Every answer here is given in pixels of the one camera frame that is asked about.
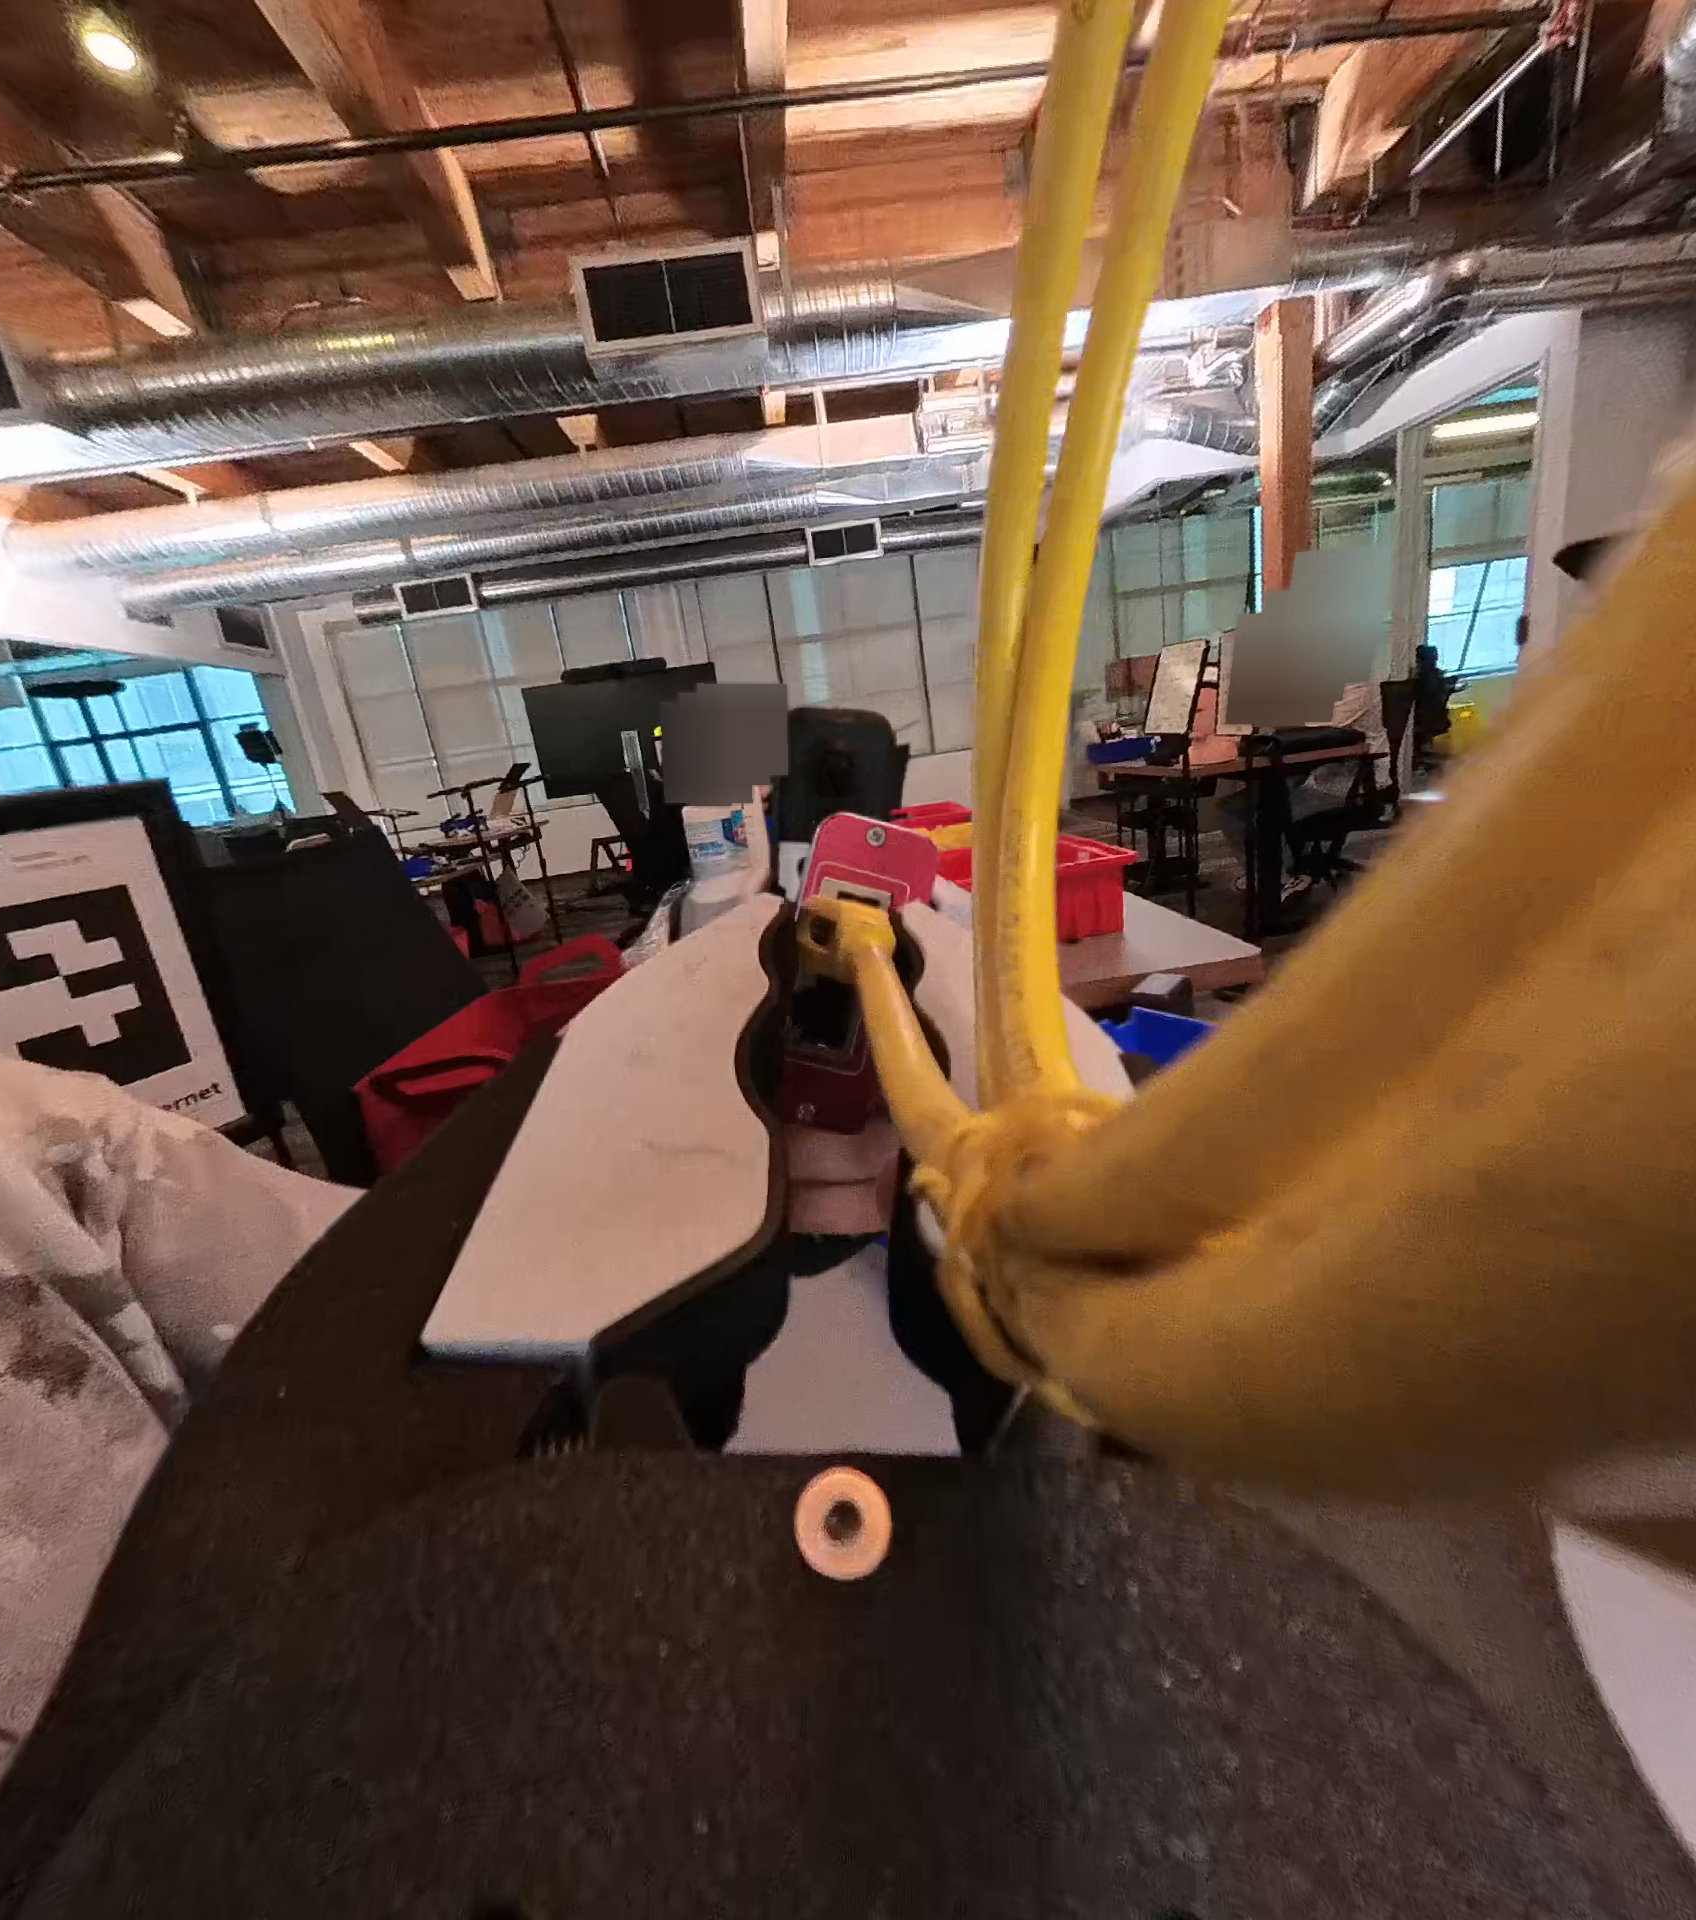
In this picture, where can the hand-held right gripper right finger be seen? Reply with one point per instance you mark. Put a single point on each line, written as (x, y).
(956, 998)

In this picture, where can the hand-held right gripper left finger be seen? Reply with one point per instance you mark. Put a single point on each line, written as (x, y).
(622, 1140)

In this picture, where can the red ethernet adapter box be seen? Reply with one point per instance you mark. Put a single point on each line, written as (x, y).
(871, 862)

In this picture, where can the blue plastic bin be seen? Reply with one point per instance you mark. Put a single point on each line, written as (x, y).
(1156, 1035)

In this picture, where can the person's left forearm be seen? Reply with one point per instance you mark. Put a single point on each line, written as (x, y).
(113, 1154)

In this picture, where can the small red plastic bin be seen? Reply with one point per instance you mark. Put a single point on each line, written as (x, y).
(930, 814)

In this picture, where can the red tote bag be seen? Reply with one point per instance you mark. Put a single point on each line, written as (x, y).
(473, 1065)

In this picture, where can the large red plastic bin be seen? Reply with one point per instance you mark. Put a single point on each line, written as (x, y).
(1088, 884)

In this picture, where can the wooden table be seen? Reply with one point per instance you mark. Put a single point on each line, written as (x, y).
(1163, 938)

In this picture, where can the black monitor screen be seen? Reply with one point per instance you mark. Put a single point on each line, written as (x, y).
(593, 735)

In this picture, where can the black fabric panel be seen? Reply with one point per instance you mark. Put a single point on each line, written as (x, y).
(323, 961)

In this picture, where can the ceiling air vent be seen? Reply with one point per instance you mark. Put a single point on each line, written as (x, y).
(668, 297)

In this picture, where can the framed tag sign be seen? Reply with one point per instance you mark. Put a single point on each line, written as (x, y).
(39, 975)

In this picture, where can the silver air duct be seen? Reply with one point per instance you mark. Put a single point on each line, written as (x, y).
(412, 360)

